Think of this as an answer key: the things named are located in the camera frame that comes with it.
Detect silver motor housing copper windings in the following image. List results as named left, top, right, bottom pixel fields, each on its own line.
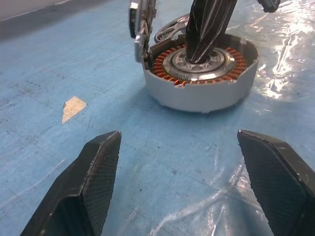
left=142, top=33, right=259, bottom=114

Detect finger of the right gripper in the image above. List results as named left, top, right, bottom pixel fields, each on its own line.
left=255, top=0, right=282, bottom=13
left=184, top=0, right=238, bottom=64

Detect blue plastic table cover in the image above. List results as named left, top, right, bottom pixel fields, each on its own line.
left=0, top=0, right=315, bottom=236

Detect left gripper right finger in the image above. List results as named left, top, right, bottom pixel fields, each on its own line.
left=237, top=129, right=315, bottom=236

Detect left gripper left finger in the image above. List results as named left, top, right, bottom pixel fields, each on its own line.
left=21, top=130, right=123, bottom=236

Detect silver motor housing lid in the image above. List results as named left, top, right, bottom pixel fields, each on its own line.
left=127, top=0, right=158, bottom=63

